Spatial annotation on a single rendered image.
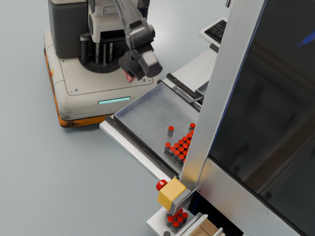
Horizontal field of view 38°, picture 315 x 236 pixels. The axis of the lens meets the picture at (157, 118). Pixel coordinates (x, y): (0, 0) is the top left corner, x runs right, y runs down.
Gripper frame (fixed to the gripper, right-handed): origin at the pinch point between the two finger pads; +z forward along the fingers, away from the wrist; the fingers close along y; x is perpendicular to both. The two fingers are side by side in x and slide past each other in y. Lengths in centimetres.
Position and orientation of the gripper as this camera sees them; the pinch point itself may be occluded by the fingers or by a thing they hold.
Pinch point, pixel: (130, 80)
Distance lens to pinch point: 161.9
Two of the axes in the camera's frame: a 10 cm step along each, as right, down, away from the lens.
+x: 6.9, -5.0, 5.2
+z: -2.3, 5.3, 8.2
